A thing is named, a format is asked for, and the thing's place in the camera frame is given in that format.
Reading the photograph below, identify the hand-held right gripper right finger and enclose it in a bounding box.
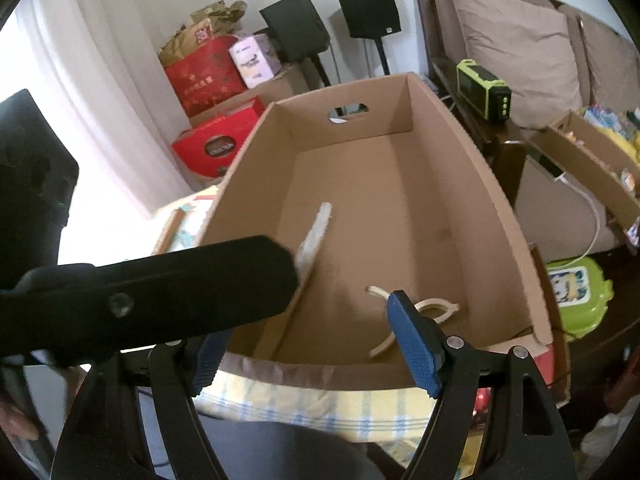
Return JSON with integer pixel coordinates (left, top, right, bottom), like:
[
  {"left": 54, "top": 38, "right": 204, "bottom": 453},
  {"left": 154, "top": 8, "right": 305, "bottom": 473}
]
[{"left": 387, "top": 289, "right": 573, "bottom": 480}]

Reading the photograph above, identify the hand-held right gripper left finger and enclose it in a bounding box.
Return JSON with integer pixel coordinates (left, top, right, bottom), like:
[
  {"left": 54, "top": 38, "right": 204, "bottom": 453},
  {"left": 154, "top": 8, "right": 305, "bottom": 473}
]
[{"left": 50, "top": 329, "right": 232, "bottom": 480}]

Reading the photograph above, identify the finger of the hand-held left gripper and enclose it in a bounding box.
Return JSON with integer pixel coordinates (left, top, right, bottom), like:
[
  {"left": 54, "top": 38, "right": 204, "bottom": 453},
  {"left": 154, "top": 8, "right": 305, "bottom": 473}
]
[{"left": 0, "top": 235, "right": 301, "bottom": 367}]

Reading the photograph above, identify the white thin fan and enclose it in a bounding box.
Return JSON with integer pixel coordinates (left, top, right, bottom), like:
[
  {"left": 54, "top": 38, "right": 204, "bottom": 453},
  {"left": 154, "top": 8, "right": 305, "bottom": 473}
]
[{"left": 295, "top": 202, "right": 333, "bottom": 281}]

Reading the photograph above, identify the large cardboard box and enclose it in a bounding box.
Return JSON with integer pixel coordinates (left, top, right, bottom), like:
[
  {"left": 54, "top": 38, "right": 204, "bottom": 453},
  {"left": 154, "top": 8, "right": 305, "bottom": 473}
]
[{"left": 197, "top": 72, "right": 571, "bottom": 406}]

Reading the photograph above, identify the yellow plaid mat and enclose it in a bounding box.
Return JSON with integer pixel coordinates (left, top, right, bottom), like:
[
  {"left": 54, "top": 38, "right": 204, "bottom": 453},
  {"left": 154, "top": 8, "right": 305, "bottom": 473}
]
[{"left": 192, "top": 350, "right": 436, "bottom": 443}]

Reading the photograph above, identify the white curtain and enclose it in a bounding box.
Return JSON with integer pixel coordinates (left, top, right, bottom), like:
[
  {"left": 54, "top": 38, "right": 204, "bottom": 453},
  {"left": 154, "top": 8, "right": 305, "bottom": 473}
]
[{"left": 10, "top": 0, "right": 201, "bottom": 221}]

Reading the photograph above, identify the red gift box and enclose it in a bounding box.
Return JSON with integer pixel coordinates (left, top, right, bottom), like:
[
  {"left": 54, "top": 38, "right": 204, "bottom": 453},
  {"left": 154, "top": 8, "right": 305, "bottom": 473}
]
[
  {"left": 171, "top": 96, "right": 266, "bottom": 178},
  {"left": 165, "top": 37, "right": 248, "bottom": 118}
]

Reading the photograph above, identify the green cartoon lunch box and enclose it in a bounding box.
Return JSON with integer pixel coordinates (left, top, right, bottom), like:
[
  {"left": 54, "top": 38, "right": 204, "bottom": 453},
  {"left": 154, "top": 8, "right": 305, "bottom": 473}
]
[{"left": 545, "top": 256, "right": 613, "bottom": 343}]

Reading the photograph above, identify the upper red gift box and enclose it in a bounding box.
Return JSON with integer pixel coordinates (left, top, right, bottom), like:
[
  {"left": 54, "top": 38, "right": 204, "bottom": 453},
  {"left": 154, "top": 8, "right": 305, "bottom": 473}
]
[{"left": 165, "top": 37, "right": 248, "bottom": 118}]

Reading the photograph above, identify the brown sofa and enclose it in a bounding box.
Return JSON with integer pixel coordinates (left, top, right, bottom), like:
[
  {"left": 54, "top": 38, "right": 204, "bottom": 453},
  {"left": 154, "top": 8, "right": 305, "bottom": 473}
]
[{"left": 412, "top": 0, "right": 640, "bottom": 261}]

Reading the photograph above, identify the dark wooden side table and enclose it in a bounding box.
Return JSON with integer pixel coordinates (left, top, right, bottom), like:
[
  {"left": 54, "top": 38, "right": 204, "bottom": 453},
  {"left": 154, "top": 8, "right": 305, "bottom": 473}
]
[{"left": 430, "top": 57, "right": 528, "bottom": 208}]

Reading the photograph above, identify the white plastic bag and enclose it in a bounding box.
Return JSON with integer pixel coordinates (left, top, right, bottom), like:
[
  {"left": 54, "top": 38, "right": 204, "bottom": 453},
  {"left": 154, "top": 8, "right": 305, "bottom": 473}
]
[{"left": 580, "top": 400, "right": 640, "bottom": 480}]

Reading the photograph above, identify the brown paper bag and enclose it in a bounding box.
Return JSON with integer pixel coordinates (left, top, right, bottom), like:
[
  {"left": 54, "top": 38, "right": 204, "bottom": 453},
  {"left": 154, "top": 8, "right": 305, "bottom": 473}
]
[{"left": 160, "top": 0, "right": 248, "bottom": 61}]

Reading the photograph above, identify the closed brown cardboard box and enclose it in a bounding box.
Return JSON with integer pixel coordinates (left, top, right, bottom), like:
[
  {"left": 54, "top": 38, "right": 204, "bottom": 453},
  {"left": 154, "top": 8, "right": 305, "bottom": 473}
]
[{"left": 190, "top": 62, "right": 321, "bottom": 126}]

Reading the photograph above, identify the white and pink carton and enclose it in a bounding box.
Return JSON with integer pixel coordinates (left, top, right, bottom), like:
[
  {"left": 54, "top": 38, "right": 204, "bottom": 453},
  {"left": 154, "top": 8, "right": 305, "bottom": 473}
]
[{"left": 229, "top": 34, "right": 278, "bottom": 88}]

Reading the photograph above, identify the small cardboard tray box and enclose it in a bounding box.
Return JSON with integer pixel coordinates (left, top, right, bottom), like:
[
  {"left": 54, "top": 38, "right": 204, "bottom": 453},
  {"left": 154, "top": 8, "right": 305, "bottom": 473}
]
[{"left": 530, "top": 110, "right": 640, "bottom": 246}]

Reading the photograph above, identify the green and black radio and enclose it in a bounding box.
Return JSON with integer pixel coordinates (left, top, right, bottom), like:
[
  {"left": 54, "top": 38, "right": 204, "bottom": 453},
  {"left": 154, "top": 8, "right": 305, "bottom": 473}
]
[{"left": 456, "top": 59, "right": 512, "bottom": 122}]

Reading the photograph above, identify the pile of colourful packets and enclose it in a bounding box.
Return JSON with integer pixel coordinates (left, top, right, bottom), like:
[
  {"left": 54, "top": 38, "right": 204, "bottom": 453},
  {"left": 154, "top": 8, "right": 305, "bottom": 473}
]
[{"left": 582, "top": 102, "right": 640, "bottom": 161}]

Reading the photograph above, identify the black speaker on stand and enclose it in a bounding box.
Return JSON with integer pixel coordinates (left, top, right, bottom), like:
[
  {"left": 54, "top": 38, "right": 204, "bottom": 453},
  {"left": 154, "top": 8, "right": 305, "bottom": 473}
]
[
  {"left": 259, "top": 0, "right": 332, "bottom": 88},
  {"left": 334, "top": 0, "right": 402, "bottom": 78}
]

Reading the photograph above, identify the beige sofa cushion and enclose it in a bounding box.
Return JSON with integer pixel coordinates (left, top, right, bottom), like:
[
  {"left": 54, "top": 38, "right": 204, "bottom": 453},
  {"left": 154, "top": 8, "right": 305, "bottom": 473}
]
[
  {"left": 447, "top": 0, "right": 583, "bottom": 128},
  {"left": 577, "top": 12, "right": 640, "bottom": 116}
]

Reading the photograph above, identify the white cable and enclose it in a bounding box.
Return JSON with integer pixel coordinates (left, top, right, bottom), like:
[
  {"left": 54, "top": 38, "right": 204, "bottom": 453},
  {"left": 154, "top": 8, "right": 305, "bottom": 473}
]
[{"left": 550, "top": 172, "right": 601, "bottom": 266}]

